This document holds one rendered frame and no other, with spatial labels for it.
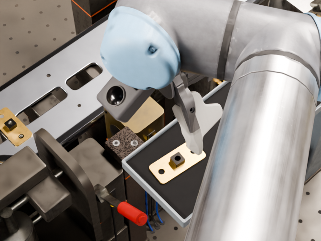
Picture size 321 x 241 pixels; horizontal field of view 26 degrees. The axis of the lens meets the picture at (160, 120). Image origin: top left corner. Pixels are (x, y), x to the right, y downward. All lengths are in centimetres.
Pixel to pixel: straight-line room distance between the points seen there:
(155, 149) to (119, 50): 46
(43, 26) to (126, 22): 122
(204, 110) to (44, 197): 29
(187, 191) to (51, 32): 89
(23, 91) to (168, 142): 38
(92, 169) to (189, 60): 54
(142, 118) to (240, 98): 64
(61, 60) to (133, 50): 77
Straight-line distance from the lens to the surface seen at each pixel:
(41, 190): 105
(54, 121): 129
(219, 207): 47
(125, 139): 114
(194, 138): 88
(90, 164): 115
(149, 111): 120
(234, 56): 62
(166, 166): 105
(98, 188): 111
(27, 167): 103
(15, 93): 134
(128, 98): 81
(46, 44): 180
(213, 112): 90
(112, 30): 62
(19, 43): 181
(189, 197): 103
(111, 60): 63
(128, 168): 104
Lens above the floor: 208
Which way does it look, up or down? 57 degrees down
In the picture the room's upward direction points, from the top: straight up
